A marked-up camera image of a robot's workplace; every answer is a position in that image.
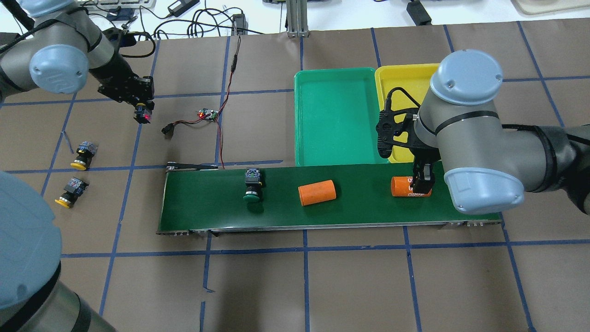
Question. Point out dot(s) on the yellow tray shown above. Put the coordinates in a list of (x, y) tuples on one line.
[(415, 79)]

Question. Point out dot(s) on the green push button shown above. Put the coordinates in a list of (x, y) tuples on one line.
[(143, 113), (254, 183)]

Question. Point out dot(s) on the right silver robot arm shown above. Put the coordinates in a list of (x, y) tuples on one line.
[(488, 166)]

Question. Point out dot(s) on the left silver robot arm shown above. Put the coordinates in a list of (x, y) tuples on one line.
[(61, 50)]

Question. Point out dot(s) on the orange cylinder labelled 4680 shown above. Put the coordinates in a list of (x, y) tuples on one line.
[(400, 186)]

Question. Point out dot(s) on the small controller circuit board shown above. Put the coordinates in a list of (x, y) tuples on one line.
[(206, 114)]

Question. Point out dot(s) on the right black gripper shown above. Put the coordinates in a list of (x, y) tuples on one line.
[(422, 160)]

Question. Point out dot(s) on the green conveyor belt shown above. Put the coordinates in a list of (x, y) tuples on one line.
[(212, 200)]

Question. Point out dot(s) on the green tray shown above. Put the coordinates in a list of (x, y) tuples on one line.
[(335, 117)]

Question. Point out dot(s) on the black power connector plug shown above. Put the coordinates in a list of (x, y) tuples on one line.
[(168, 130)]

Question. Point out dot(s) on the yellow push button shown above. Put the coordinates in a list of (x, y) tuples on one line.
[(85, 153), (73, 190)]

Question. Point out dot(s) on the black power adapter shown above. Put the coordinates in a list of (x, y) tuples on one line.
[(239, 24)]

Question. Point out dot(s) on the plain orange cylinder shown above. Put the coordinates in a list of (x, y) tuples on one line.
[(318, 192)]

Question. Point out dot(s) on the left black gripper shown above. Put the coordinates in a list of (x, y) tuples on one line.
[(116, 77)]

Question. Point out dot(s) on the aluminium frame post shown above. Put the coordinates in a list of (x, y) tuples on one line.
[(296, 15)]

